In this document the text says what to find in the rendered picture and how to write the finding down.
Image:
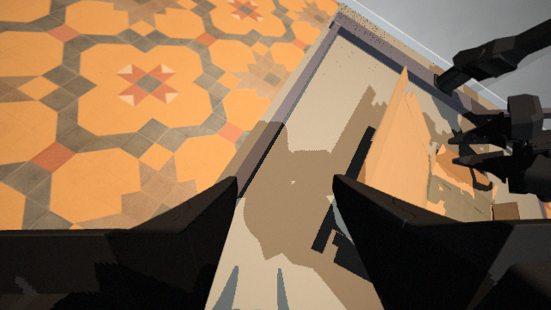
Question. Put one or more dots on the black metal overhead frame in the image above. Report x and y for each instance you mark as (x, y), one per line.
(491, 114)

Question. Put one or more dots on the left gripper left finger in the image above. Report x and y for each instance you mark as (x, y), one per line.
(170, 266)

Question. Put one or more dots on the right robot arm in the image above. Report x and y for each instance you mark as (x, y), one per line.
(492, 60)

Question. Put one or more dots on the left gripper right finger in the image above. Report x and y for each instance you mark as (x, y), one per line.
(420, 260)

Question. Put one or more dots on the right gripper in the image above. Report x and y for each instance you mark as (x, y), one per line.
(523, 126)

